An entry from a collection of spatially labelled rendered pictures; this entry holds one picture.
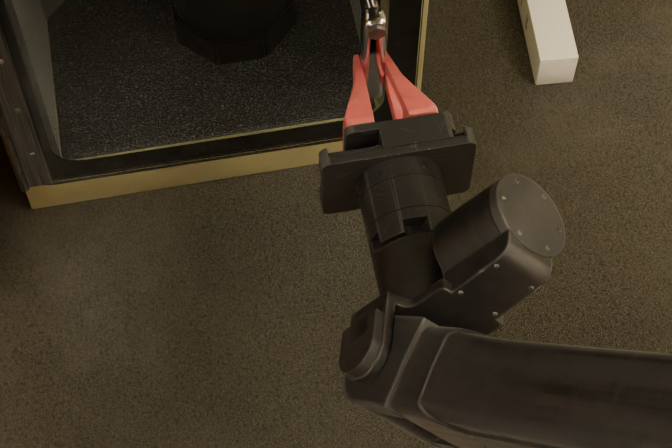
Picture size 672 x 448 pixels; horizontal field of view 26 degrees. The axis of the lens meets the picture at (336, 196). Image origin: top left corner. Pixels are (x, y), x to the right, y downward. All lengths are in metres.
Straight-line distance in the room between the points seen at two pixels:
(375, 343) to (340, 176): 0.14
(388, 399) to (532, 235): 0.13
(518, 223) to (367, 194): 0.13
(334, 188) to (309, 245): 0.22
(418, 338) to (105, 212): 0.43
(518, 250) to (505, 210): 0.03
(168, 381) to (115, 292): 0.09
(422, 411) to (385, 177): 0.19
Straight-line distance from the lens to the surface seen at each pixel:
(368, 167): 0.94
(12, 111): 1.07
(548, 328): 1.15
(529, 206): 0.87
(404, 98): 0.96
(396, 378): 0.83
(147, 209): 1.20
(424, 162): 0.94
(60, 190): 1.19
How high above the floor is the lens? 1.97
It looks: 60 degrees down
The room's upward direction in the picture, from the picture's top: straight up
